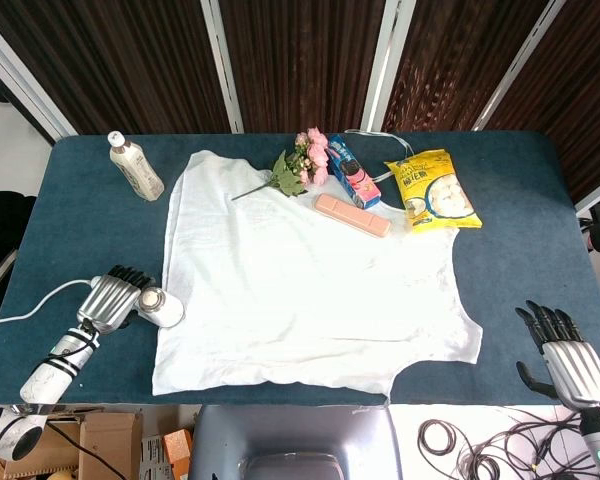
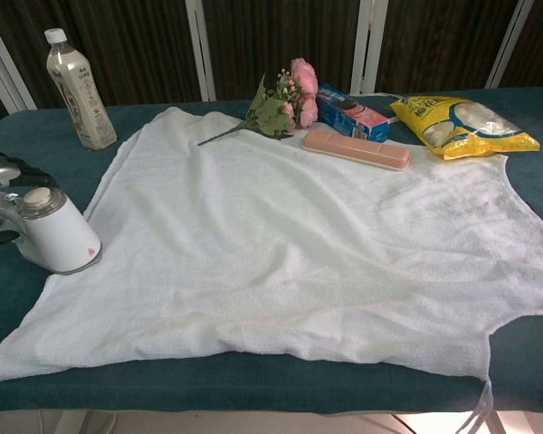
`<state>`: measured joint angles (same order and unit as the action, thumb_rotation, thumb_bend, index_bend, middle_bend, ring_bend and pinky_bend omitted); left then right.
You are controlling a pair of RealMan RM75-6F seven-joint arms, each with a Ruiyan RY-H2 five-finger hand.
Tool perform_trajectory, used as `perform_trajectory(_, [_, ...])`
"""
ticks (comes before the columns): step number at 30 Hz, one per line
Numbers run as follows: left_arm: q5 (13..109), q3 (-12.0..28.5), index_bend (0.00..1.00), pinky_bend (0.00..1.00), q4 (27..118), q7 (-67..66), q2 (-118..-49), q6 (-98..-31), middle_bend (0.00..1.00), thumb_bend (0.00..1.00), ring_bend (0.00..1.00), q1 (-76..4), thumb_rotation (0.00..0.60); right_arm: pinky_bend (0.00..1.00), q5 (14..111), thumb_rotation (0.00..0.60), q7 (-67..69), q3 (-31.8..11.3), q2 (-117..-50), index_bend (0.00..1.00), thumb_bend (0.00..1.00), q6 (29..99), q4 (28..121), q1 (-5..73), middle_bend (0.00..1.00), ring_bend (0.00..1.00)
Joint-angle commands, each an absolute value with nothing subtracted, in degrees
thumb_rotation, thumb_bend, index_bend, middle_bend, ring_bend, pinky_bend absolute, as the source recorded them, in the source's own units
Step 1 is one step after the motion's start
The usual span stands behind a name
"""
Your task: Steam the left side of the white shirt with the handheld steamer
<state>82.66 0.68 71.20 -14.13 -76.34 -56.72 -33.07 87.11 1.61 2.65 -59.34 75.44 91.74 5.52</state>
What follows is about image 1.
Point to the white towel cloth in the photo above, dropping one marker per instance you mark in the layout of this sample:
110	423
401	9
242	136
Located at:
305	300

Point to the black chair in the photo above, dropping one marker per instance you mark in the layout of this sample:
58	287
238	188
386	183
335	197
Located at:
0	225

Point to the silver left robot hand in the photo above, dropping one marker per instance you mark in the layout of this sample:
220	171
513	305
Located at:
105	305

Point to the white handheld steam iron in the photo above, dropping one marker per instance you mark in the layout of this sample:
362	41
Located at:
165	310

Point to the brown cardboard box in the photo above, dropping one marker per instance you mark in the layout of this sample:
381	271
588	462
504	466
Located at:
105	440

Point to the blue pink cookie box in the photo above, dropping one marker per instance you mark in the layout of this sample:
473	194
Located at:
352	175

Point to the pink artificial flower bouquet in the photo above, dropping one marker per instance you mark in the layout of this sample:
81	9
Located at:
305	160

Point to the thin white ribbon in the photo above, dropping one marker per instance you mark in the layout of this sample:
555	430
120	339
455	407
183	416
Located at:
402	145

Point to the pink oblong plastic case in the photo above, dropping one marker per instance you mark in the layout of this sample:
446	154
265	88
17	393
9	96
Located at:
352	215

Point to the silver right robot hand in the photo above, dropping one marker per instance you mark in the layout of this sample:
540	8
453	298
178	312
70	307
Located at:
575	370

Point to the brown folding screen white frame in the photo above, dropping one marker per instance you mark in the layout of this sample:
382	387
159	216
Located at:
305	50

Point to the milk tea plastic bottle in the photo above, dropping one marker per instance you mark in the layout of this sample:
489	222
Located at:
137	172

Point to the yellow snack bag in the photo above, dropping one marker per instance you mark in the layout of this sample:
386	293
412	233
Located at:
435	192

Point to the small orange box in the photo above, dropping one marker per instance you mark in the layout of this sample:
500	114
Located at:
177	450

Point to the dark teal table cover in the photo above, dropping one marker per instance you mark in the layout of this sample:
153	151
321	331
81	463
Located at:
530	200

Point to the grey robot torso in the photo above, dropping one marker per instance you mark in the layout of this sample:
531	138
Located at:
280	435

